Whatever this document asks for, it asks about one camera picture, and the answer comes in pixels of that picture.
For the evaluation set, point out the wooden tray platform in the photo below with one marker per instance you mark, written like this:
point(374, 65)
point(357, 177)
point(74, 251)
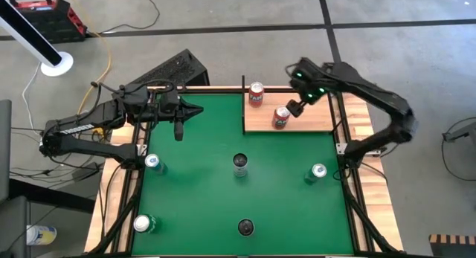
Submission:
point(243, 113)

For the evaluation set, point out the green Sprite can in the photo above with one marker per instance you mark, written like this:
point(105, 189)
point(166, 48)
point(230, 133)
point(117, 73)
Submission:
point(147, 224)

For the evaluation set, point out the grey cabinet panel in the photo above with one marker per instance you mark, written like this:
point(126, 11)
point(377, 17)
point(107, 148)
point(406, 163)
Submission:
point(4, 150)

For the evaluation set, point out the dark grey box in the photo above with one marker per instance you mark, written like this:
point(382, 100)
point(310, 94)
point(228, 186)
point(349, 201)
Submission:
point(15, 228)

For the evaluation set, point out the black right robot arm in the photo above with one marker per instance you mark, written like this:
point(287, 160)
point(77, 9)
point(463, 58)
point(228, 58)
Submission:
point(372, 94)

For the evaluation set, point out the grey floor stand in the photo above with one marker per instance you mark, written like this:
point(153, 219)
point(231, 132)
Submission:
point(465, 133)

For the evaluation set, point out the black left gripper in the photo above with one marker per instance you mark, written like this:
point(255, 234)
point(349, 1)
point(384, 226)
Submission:
point(165, 107)

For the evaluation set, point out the white stand with round base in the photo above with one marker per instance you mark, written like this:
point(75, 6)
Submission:
point(56, 66)

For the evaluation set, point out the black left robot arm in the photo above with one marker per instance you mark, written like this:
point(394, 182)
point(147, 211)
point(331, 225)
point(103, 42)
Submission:
point(93, 148)

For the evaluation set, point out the black table frame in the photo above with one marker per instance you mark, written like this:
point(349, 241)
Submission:
point(212, 91)

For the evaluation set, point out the black orange striped block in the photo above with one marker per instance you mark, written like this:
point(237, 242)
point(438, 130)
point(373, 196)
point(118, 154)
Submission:
point(453, 247)

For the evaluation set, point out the black floor bar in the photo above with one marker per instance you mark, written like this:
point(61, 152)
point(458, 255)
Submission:
point(52, 198)

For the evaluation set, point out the green table mat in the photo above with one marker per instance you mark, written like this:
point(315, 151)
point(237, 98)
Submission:
point(204, 206)

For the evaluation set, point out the black perforated computer case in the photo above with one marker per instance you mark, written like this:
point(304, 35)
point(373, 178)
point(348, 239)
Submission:
point(175, 68)

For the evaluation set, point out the red Fanta can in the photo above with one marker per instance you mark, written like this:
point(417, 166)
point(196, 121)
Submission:
point(256, 98)
point(280, 121)

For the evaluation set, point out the silver mounting bracket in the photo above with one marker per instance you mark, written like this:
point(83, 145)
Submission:
point(142, 150)
point(341, 148)

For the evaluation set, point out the white yellow canister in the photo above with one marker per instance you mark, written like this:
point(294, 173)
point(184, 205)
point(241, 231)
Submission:
point(41, 235)

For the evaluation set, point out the red black toolbox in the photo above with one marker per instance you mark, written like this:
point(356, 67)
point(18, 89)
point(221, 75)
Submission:
point(56, 24)

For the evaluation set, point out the wooden shelf board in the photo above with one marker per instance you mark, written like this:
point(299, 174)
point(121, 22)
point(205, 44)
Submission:
point(312, 118)

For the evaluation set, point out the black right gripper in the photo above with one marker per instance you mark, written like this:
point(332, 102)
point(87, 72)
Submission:
point(295, 108)

